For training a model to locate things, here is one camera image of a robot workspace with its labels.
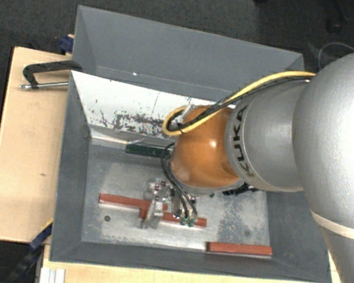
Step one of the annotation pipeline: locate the pale flat board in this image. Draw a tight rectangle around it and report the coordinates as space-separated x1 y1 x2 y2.
0 45 80 250

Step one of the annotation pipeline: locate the grey metal bin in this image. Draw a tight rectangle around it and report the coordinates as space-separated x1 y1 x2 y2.
37 4 354 283

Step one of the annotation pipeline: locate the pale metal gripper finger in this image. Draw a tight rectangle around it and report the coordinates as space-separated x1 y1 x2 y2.
139 199 156 231
149 201 166 230

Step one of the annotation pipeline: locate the dark green flat block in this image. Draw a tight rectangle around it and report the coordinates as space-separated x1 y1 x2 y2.
124 141 174 161

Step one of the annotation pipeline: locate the red-brown flat block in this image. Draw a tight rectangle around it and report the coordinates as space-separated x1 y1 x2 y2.
138 207 209 230
205 236 275 263
98 192 170 215

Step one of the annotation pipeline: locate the black cylinder on white bracket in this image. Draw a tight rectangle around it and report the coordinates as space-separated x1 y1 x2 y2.
220 180 261 202

